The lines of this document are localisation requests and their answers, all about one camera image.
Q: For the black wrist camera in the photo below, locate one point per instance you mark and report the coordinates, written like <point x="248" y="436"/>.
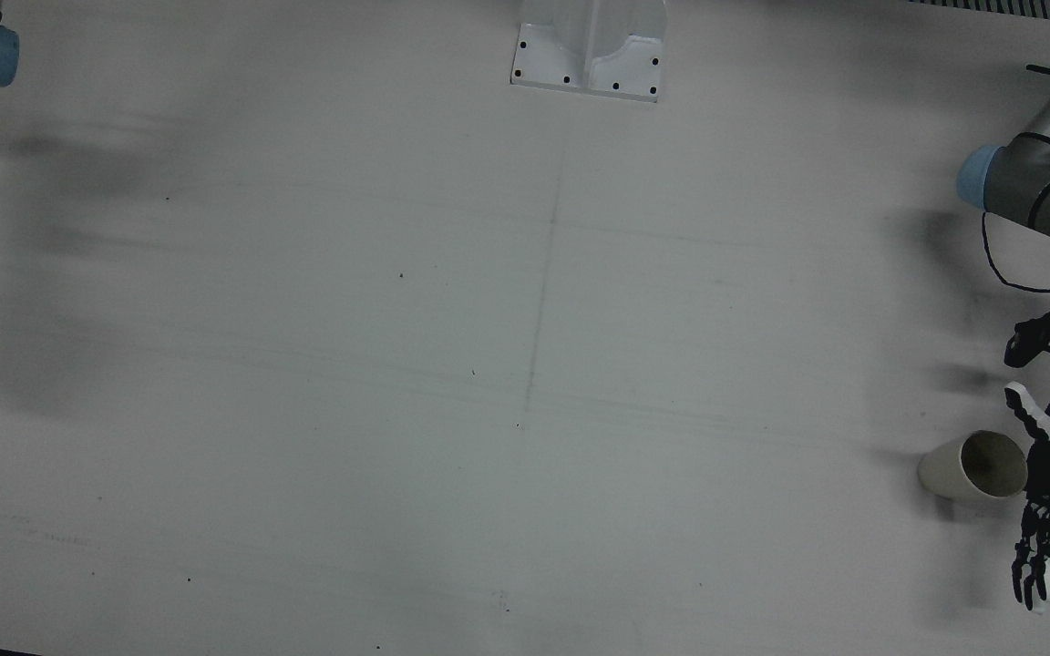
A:
<point x="1022" y="346"/>

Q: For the beige paper cup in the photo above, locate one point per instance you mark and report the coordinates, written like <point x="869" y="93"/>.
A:
<point x="967" y="469"/>

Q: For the left UR5e robot arm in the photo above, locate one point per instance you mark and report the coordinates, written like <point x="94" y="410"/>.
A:
<point x="1035" y="182"/>

